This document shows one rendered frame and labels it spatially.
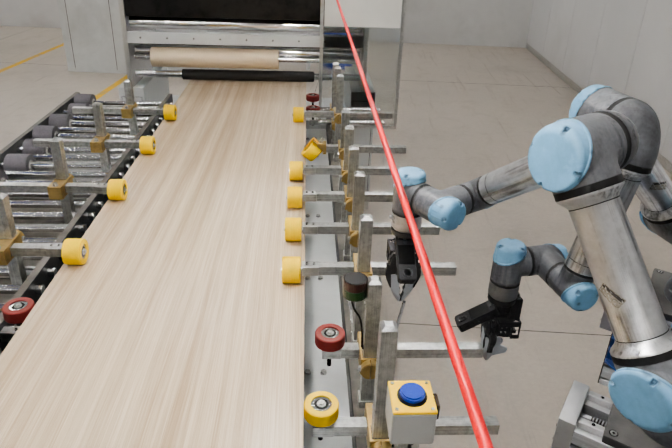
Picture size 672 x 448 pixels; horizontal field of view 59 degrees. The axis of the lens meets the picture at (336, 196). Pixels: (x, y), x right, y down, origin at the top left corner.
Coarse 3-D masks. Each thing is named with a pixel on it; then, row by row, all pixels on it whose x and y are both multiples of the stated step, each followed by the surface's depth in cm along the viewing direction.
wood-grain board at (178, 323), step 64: (192, 128) 299; (256, 128) 302; (128, 192) 230; (192, 192) 232; (256, 192) 234; (128, 256) 188; (192, 256) 189; (256, 256) 191; (64, 320) 158; (128, 320) 159; (192, 320) 160; (256, 320) 161; (0, 384) 137; (64, 384) 137; (128, 384) 138; (192, 384) 139; (256, 384) 139
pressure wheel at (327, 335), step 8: (320, 328) 158; (328, 328) 158; (336, 328) 158; (320, 336) 155; (328, 336) 155; (336, 336) 155; (344, 336) 156; (320, 344) 154; (328, 344) 153; (336, 344) 154; (328, 360) 160
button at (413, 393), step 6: (408, 384) 95; (414, 384) 95; (402, 390) 93; (408, 390) 93; (414, 390) 93; (420, 390) 93; (402, 396) 93; (408, 396) 92; (414, 396) 92; (420, 396) 92; (408, 402) 92; (414, 402) 92
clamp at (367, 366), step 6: (360, 336) 161; (360, 342) 159; (360, 348) 156; (360, 354) 154; (360, 360) 153; (366, 360) 153; (372, 360) 152; (360, 366) 153; (366, 366) 151; (372, 366) 151; (360, 372) 154; (366, 372) 152; (372, 372) 152; (366, 378) 153; (372, 378) 153
